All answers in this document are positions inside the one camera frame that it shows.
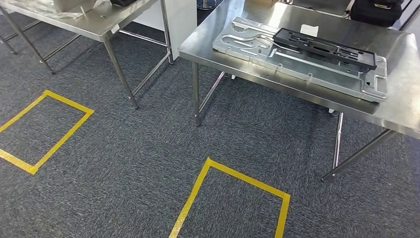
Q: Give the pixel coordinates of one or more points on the white paper sheet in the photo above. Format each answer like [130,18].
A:
[309,30]

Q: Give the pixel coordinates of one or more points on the yellow floor tape square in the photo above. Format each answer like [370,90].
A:
[192,203]

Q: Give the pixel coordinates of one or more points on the stainless steel side table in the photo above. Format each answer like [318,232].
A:
[98,26]

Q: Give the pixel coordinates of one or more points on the black carrying case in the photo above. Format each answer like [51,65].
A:
[374,14]

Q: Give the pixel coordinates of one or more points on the metal tripod legs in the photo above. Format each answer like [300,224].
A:
[410,16]

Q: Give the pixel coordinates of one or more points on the clear plastic wrapped box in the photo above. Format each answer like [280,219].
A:
[49,8]

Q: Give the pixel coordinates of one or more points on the chrome stanchion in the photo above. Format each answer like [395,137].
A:
[206,5]

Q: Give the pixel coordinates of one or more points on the black flat device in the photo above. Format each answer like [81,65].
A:
[123,2]

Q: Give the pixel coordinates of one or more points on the stainless steel workbench table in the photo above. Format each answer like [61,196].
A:
[403,98]

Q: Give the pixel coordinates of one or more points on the stamped metal panel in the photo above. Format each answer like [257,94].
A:
[311,70]

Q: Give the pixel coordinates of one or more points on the black plastic plate frame part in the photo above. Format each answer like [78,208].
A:
[369,59]

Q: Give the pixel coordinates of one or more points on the white cabinet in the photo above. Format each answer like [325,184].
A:
[183,26]

